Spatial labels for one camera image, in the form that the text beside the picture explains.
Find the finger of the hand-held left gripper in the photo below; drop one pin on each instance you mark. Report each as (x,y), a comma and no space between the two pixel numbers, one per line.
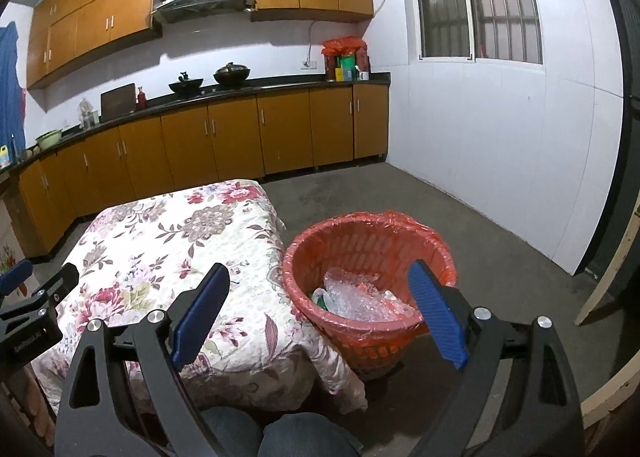
(57,287)
(15,277)

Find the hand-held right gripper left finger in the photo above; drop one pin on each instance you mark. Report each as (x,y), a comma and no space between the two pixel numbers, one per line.
(197,317)

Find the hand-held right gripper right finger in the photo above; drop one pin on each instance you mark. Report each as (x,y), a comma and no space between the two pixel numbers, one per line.
(440,317)

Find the red plastic basket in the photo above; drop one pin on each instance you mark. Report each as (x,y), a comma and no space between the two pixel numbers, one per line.
(370,352)

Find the clear crinkled plastic bag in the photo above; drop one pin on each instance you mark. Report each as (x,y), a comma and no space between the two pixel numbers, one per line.
(360,297)

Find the green plastic bag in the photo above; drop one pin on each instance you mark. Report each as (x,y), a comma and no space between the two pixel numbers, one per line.
(320,301)

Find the white appliance with floral decal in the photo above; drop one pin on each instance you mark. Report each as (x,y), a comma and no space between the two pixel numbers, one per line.
(7,247)

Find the floral quilted cloth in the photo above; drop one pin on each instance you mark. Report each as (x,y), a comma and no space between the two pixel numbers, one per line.
(150,247)

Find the person's left leg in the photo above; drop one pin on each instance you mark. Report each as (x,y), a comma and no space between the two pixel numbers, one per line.
(230,432)

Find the person's leg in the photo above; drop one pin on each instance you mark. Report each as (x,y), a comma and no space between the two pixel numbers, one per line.
(230,432)
(310,437)

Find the yellow detergent bottle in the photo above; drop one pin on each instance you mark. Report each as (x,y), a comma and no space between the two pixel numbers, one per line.
(5,157)

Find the green basin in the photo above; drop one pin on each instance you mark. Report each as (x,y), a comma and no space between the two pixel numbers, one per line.
(49,139)

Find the person's right leg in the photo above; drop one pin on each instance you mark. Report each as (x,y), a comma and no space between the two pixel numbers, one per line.
(310,437)

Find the glass jar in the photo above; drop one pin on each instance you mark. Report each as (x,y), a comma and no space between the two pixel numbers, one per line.
(87,114)

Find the light wooden plank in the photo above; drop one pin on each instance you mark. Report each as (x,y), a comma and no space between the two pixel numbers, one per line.
(607,262)
(615,402)

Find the wooden base cabinets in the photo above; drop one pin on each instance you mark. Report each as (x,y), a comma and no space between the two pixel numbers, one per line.
(225,142)

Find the blue hanging cloth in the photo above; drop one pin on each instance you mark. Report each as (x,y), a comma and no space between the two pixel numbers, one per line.
(10,87)

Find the brown rectangular board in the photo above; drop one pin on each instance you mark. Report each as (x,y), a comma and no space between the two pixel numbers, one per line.
(118,102)

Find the red bottle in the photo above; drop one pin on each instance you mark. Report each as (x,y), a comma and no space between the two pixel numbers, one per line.
(142,99)

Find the black wok with ladle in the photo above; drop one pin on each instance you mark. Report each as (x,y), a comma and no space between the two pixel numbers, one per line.
(186,86)

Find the black wok with lid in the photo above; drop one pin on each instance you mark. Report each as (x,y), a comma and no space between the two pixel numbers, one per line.
(231,76)

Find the black kitchen countertop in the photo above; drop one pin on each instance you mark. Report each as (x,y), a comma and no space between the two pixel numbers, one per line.
(280,82)

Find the white cup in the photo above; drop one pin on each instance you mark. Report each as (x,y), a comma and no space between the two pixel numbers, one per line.
(363,76)

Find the green and yellow boxes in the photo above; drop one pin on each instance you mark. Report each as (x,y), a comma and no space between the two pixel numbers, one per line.
(344,71)

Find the red plastic bag on goods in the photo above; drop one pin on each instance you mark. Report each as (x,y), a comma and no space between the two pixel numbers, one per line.
(342,44)

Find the barred window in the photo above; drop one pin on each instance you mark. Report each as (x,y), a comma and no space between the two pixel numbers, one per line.
(475,2)

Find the white wall socket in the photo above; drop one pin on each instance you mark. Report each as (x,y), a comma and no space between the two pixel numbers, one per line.
(308,64)

